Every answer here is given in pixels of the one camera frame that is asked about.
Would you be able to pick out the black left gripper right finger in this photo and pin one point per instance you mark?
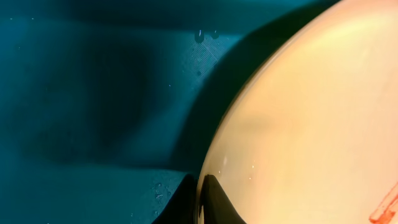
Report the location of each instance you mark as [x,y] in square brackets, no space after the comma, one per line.
[214,205]

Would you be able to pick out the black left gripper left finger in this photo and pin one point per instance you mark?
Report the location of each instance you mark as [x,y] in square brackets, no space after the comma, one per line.
[180,208]

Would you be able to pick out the yellow-green plastic plate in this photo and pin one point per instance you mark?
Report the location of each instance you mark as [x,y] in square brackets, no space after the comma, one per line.
[312,138]

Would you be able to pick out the teal plastic serving tray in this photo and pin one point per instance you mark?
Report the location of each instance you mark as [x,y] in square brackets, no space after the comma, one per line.
[107,105]

